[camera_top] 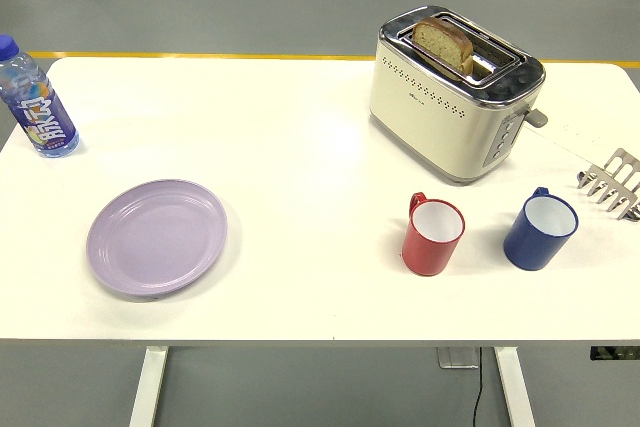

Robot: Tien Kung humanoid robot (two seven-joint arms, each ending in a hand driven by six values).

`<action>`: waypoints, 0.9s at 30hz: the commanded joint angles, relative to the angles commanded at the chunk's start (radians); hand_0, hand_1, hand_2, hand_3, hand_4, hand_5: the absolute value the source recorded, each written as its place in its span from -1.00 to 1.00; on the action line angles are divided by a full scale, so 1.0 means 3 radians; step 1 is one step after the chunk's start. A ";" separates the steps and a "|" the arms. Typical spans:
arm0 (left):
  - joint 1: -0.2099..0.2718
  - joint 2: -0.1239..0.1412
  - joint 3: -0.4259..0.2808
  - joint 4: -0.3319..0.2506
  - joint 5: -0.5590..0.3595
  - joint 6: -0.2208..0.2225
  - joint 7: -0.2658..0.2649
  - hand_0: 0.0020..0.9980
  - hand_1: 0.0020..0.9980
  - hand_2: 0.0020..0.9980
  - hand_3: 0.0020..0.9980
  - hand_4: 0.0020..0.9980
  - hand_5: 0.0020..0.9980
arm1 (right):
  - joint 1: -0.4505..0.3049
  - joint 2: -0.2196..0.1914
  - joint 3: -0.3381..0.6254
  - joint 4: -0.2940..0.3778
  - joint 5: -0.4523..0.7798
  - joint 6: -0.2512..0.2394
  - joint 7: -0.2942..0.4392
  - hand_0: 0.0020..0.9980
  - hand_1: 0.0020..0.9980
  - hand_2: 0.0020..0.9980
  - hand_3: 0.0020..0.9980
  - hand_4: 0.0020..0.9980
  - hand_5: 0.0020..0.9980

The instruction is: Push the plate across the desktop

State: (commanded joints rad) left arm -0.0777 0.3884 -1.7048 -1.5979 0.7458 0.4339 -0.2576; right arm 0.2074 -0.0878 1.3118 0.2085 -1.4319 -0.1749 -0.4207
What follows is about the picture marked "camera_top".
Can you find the lilac round plate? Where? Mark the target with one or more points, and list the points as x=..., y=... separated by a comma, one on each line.
x=155, y=239

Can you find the red mug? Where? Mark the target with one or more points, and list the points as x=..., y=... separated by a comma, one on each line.
x=425, y=252

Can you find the cream and chrome toaster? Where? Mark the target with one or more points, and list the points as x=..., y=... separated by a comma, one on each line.
x=430, y=122

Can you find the brown-crusted bread slice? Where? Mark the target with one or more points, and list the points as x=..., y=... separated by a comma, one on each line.
x=440, y=44

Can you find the blue mug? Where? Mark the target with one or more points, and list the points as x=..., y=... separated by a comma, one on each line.
x=527, y=247

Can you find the white table leg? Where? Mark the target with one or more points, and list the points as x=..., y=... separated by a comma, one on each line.
x=147, y=387
x=515, y=387

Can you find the white paper sheet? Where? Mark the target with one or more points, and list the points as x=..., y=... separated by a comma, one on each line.
x=575, y=117

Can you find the blue labelled drink bottle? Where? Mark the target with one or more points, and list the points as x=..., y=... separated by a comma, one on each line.
x=42, y=117

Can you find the silver metal rack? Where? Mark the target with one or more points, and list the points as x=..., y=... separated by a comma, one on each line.
x=617, y=182

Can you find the black table control panel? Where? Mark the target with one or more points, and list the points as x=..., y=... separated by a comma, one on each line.
x=615, y=352

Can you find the clear bracket under table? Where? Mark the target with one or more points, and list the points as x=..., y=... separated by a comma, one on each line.
x=456, y=356

